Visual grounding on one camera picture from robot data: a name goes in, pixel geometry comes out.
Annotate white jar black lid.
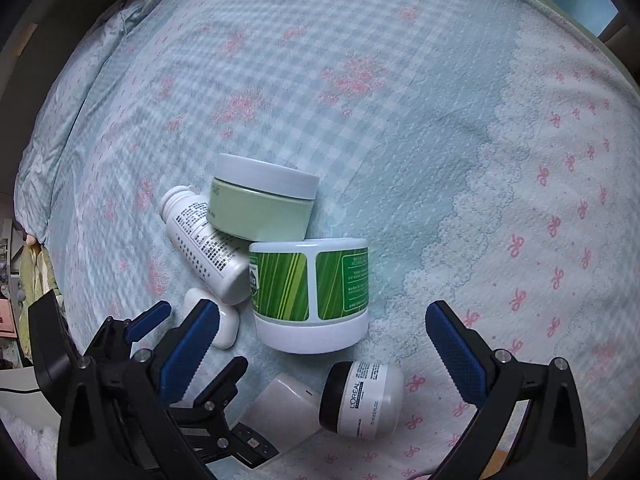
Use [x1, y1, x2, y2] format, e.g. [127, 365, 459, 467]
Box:
[318, 360, 405, 442]

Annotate green striped jar white lid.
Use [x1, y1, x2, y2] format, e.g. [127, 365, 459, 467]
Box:
[248, 236, 370, 355]

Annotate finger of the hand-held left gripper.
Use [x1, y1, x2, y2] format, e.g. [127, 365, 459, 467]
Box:
[167, 356, 279, 467]
[87, 301, 172, 362]

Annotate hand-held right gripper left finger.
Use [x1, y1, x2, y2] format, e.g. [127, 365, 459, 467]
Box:
[56, 299, 222, 480]

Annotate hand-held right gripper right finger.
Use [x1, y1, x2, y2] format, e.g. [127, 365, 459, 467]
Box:
[424, 301, 590, 480]

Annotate blue checked blanket pink bows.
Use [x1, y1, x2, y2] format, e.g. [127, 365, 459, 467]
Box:
[15, 0, 640, 480]

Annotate white pill bottle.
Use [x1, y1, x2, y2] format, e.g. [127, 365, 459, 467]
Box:
[160, 186, 252, 306]

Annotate pink box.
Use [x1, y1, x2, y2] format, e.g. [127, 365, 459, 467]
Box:
[0, 299, 22, 337]

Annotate yellow-green cloth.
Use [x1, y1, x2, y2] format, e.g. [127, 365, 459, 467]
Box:
[19, 247, 57, 313]

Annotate pale green jar white lid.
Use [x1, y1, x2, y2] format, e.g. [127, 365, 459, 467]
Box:
[206, 153, 319, 242]

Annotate plain white container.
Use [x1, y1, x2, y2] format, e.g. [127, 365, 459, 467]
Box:
[241, 373, 326, 451]

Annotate small white case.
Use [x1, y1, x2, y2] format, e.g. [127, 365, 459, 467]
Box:
[183, 287, 240, 349]

